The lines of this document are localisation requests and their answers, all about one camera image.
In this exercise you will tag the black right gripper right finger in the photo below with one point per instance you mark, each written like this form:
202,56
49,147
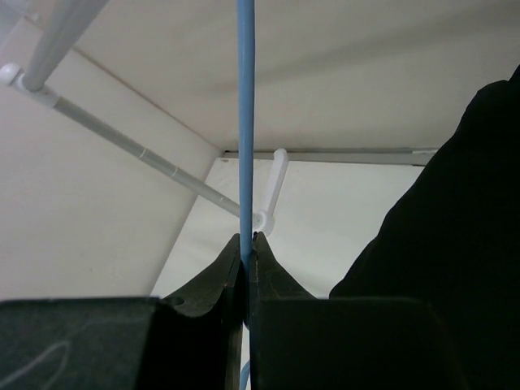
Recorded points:
276,307

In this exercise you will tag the white metal clothes rack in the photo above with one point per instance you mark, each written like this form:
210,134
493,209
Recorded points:
66,24

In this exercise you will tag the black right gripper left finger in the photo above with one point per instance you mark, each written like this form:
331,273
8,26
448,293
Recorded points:
204,332

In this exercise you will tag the blue clothes hanger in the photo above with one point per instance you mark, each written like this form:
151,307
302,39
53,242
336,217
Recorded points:
245,18

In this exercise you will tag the black trousers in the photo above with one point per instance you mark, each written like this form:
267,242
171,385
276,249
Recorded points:
452,240

